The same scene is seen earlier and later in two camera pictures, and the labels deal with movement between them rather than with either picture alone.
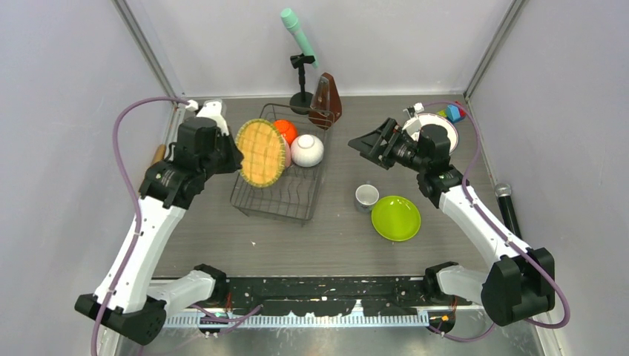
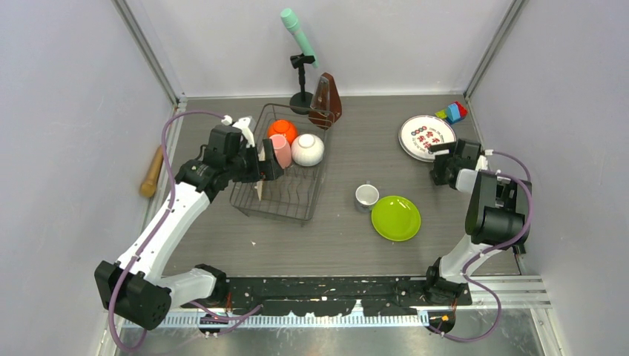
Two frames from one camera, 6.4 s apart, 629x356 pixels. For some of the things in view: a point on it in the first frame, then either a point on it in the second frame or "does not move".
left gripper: [234, 162] -> [262, 170]
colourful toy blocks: [454, 113] does not move
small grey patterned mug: [366, 195] does not move
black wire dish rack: [293, 199] does not move
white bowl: [307, 150] does not move
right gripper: [369, 145] -> [438, 174]
